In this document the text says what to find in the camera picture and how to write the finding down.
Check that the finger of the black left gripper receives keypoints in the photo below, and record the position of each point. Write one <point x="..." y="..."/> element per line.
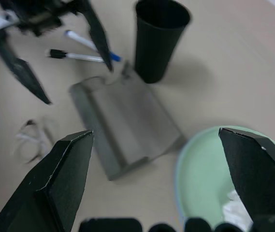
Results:
<point x="23" y="72"/>
<point x="98" y="33"/>

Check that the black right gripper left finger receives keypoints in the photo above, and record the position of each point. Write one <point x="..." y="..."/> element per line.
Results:
<point x="55" y="188"/>

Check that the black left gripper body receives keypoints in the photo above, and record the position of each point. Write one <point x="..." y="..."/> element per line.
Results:
<point x="40" y="17"/>

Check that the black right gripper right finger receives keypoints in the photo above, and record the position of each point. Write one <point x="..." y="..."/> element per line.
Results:
<point x="260" y="174"/>

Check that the black plastic cup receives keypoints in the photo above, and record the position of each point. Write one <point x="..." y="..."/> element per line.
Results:
<point x="159" y="41"/>

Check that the white marker with blue cap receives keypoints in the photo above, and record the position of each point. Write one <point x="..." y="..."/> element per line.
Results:
<point x="79" y="38"/>

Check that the white marker with black cap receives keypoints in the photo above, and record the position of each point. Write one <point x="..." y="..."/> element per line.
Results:
<point x="60" y="53"/>

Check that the white crumpled paper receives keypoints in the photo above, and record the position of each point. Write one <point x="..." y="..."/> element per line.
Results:
<point x="236" y="210"/>

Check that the clear plastic wrapper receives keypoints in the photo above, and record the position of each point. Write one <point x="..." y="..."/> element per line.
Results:
<point x="28" y="139"/>

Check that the light green plate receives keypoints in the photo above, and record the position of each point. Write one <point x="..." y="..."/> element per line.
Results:
<point x="200" y="174"/>

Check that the grey plastic tray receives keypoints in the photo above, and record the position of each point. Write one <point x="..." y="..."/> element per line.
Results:
<point x="127" y="120"/>

